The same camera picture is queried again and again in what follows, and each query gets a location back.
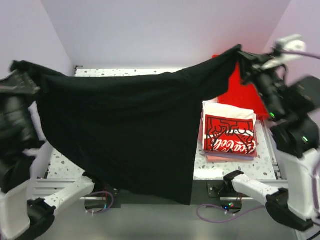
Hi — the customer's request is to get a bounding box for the red plastic bin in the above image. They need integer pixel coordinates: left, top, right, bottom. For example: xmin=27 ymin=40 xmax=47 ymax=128
xmin=209 ymin=62 xmax=269 ymax=120

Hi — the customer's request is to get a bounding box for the folded red coca-cola t-shirt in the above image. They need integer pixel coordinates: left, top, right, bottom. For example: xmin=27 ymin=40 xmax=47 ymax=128
xmin=201 ymin=101 xmax=257 ymax=158

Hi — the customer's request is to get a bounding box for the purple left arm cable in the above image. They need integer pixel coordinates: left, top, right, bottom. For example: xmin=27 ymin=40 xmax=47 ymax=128
xmin=84 ymin=191 xmax=116 ymax=217

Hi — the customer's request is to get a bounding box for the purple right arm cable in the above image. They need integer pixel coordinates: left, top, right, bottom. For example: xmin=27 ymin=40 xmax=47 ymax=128
xmin=196 ymin=51 xmax=320 ymax=223

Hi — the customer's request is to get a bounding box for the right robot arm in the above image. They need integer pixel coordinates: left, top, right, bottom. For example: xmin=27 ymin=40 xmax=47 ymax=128
xmin=222 ymin=50 xmax=320 ymax=232

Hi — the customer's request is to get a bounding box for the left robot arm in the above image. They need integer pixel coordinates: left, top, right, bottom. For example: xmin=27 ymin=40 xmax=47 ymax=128
xmin=0 ymin=70 xmax=104 ymax=240

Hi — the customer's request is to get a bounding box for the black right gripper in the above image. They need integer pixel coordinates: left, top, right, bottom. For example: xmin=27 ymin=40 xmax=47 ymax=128
xmin=233 ymin=47 xmax=283 ymax=116

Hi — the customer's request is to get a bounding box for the black t-shirt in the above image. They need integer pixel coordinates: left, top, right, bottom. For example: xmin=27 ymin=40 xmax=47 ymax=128
xmin=10 ymin=45 xmax=242 ymax=205

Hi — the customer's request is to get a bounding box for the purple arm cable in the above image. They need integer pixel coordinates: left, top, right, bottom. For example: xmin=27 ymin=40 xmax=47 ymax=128
xmin=196 ymin=51 xmax=320 ymax=223
xmin=84 ymin=191 xmax=116 ymax=217

